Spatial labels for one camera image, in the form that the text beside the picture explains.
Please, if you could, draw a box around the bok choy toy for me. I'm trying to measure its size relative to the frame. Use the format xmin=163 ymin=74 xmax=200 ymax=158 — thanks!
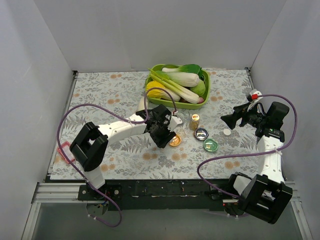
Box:
xmin=156 ymin=64 xmax=203 ymax=88

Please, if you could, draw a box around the white radish toy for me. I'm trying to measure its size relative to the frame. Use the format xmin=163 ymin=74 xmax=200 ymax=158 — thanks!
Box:
xmin=137 ymin=97 xmax=149 ymax=111

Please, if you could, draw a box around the small glass pill jar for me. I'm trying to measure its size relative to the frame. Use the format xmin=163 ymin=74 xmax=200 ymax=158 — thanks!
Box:
xmin=189 ymin=114 xmax=200 ymax=131

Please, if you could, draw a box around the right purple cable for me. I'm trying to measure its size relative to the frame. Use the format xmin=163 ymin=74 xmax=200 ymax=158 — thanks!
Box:
xmin=196 ymin=93 xmax=298 ymax=217

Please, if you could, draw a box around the yellow round pill case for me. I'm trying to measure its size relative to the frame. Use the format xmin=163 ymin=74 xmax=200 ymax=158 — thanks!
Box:
xmin=169 ymin=134 xmax=182 ymax=147

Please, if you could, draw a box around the white bottle cap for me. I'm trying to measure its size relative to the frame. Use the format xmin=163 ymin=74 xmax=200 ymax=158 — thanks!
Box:
xmin=223 ymin=128 xmax=231 ymax=136

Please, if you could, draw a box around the purple cable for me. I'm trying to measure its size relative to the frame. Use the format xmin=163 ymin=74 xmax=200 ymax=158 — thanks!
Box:
xmin=196 ymin=93 xmax=298 ymax=217
xmin=57 ymin=87 xmax=179 ymax=228

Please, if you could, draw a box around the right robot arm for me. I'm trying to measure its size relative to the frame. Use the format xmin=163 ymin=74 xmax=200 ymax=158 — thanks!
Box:
xmin=221 ymin=101 xmax=293 ymax=224

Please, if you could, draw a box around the green round pill case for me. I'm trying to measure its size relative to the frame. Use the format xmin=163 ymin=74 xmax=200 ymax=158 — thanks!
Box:
xmin=203 ymin=138 xmax=219 ymax=153

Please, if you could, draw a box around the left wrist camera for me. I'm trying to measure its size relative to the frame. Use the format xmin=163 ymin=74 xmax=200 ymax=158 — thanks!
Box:
xmin=167 ymin=115 xmax=183 ymax=132

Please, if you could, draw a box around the blue round pill case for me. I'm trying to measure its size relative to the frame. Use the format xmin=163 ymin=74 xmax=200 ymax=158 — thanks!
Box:
xmin=194 ymin=127 xmax=209 ymax=141

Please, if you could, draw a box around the green celery stalk toy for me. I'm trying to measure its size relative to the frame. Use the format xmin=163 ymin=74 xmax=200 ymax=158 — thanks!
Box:
xmin=149 ymin=69 xmax=188 ymax=94

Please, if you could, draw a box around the long white daikon toy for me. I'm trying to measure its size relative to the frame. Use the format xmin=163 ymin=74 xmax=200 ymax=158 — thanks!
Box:
xmin=171 ymin=86 xmax=204 ymax=104

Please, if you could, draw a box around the floral table mat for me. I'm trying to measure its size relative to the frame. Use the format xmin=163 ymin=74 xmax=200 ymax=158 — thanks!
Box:
xmin=60 ymin=69 xmax=259 ymax=180

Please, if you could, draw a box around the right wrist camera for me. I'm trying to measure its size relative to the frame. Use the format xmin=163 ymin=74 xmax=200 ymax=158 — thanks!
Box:
xmin=246 ymin=89 xmax=262 ymax=112

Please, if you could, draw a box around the black base frame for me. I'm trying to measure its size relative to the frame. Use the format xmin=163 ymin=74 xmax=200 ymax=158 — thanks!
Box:
xmin=77 ymin=178 xmax=241 ymax=212

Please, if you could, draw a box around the pink square pill box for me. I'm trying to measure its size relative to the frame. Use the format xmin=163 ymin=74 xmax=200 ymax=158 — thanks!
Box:
xmin=57 ymin=141 xmax=75 ymax=164

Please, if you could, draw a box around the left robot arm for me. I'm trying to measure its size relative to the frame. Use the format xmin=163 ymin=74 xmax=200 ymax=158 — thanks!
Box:
xmin=69 ymin=104 xmax=182 ymax=200

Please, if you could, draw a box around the green plastic tray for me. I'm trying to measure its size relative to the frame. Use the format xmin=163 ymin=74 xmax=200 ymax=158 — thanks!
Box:
xmin=145 ymin=64 xmax=210 ymax=110

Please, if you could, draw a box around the clear pill case lid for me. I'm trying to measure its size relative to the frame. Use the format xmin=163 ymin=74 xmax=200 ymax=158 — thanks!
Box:
xmin=175 ymin=126 xmax=187 ymax=139

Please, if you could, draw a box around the yellow napa cabbage toy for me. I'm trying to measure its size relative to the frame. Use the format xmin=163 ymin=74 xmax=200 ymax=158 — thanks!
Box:
xmin=145 ymin=81 xmax=181 ymax=102

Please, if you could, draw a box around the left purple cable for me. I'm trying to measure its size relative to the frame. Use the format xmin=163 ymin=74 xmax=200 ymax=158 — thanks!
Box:
xmin=57 ymin=87 xmax=179 ymax=228

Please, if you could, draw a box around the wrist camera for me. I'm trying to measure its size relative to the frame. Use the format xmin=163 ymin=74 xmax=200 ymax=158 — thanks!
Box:
xmin=167 ymin=115 xmax=183 ymax=132
xmin=246 ymin=89 xmax=262 ymax=112

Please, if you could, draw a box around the green cabbage toy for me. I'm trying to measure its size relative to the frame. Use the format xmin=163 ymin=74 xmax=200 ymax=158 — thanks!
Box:
xmin=189 ymin=80 xmax=206 ymax=97

